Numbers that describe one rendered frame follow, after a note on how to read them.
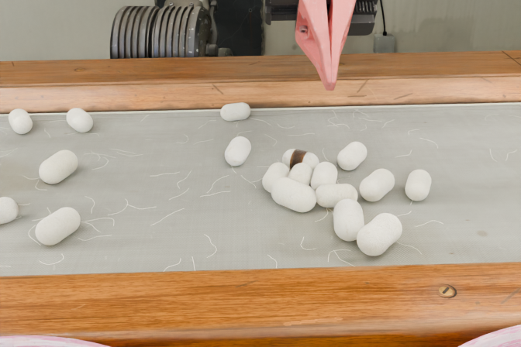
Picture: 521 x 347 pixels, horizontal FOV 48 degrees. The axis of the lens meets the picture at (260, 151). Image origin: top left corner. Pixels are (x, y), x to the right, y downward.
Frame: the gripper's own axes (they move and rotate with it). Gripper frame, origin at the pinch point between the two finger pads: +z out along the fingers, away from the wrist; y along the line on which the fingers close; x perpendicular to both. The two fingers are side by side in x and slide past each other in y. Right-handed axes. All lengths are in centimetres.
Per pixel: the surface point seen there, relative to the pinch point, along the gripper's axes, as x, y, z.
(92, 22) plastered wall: 160, -71, -125
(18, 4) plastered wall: 153, -99, -130
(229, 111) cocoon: 10.4, -8.8, -2.7
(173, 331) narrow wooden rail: -10.5, -11.0, 21.2
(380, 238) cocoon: -4.6, 1.6, 15.0
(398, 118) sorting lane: 11.5, 8.6, -1.9
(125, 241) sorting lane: -1.3, -15.8, 13.8
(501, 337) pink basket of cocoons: -12.0, 5.3, 22.1
